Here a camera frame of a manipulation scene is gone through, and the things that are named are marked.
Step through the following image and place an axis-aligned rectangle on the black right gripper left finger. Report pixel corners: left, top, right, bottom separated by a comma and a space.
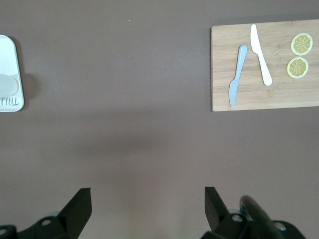
0, 188, 92, 239

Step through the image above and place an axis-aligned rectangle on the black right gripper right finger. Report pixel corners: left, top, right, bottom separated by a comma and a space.
200, 186, 306, 239

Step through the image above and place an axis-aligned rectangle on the white plastic cup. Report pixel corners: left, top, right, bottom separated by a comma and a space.
0, 73, 20, 96

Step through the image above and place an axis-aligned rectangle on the bamboo cutting board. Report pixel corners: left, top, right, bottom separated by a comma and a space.
211, 18, 319, 112

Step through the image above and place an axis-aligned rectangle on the grey-blue plastic knife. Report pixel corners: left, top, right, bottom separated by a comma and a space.
228, 44, 249, 108

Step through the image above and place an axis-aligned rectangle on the white plastic knife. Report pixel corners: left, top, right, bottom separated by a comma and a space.
250, 23, 273, 87

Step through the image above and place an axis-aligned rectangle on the yellow lemon slice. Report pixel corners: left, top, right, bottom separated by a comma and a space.
286, 56, 310, 80
290, 32, 314, 57

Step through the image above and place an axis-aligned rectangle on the cream tray with bear print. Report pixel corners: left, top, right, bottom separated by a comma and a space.
0, 34, 25, 113

